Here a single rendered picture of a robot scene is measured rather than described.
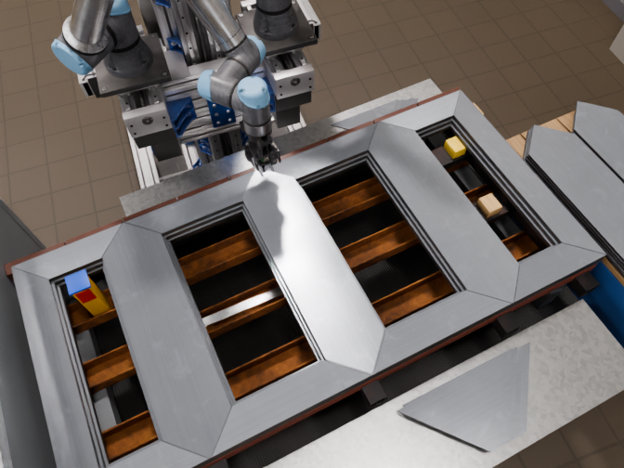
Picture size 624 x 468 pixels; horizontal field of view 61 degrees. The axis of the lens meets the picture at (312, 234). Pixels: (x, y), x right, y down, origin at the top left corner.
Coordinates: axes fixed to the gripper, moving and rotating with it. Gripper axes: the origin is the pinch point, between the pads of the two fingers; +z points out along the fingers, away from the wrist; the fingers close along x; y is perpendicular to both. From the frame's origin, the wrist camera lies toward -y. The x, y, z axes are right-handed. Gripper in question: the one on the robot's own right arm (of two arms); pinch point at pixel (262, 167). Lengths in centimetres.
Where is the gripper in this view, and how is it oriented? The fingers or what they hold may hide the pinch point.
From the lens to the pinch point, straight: 162.1
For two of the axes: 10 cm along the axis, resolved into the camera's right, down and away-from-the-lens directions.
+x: 9.0, -3.9, 2.2
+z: 0.1, 5.0, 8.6
